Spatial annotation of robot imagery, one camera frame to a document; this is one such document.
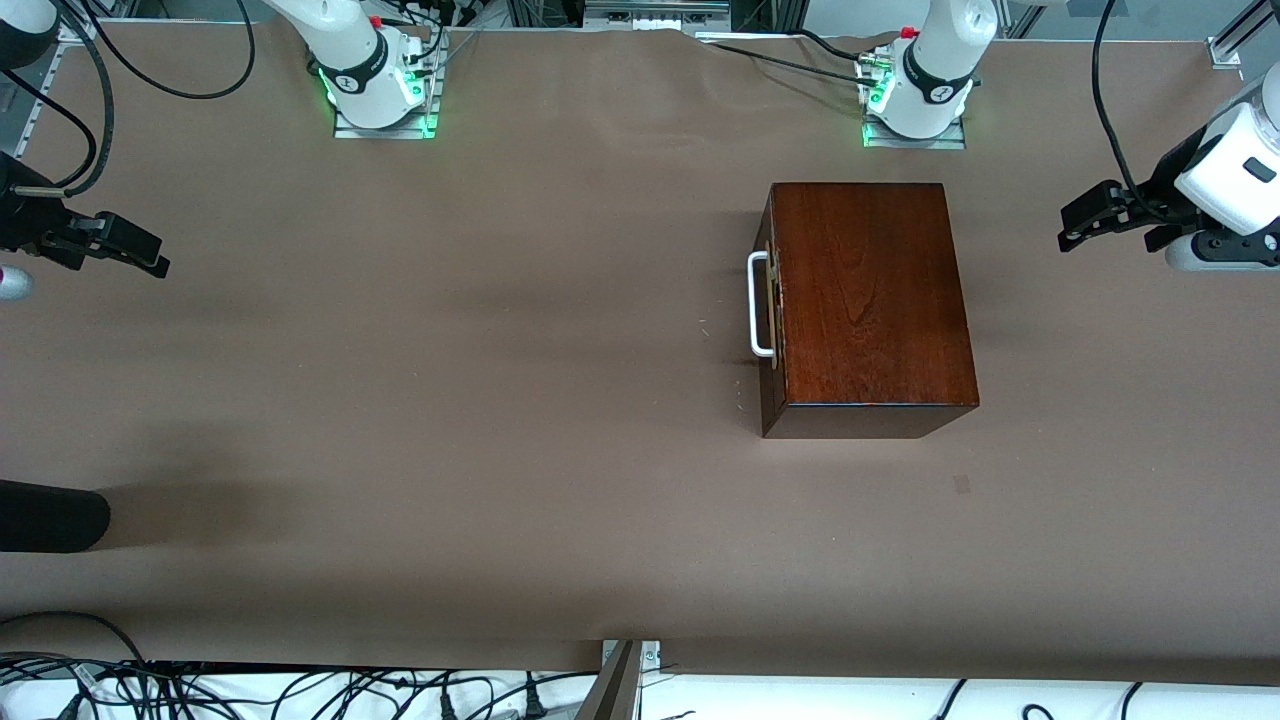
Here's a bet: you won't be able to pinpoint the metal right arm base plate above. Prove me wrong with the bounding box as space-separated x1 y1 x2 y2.
333 28 442 140

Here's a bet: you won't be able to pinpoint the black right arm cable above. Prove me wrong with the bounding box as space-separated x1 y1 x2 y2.
0 68 99 163

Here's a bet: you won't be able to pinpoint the black ribbed cylinder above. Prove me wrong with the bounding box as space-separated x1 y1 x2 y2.
0 479 112 554

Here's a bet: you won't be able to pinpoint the short black table cable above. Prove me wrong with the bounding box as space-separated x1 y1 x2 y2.
795 28 863 61

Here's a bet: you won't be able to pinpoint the black hanging loop cable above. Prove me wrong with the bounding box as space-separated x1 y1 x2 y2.
88 0 257 101

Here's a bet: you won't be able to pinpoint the light wood drawer white handle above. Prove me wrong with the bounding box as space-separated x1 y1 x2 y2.
748 190 789 401

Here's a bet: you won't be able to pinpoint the perforated metal rail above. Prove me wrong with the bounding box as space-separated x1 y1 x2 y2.
0 30 67 161

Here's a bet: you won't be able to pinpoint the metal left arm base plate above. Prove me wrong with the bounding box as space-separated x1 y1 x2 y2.
862 50 969 151

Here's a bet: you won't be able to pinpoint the black arched cable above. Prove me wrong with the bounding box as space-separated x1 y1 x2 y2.
0 611 149 666

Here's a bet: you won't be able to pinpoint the dark metal strut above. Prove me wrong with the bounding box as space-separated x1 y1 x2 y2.
575 642 643 720

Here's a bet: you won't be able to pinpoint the brown paper table cover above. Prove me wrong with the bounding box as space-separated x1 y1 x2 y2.
0 18 1280 687

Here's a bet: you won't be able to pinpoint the long black table cable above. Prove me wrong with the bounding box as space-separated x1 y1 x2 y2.
712 42 876 83

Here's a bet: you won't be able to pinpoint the dark brown wooden cabinet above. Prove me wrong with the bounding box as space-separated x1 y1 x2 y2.
757 182 981 439

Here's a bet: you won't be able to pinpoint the aluminium profile bar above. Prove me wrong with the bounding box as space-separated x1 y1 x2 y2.
1218 0 1280 53

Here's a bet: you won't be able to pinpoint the black base connector cables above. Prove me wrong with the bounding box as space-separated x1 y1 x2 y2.
395 0 471 71

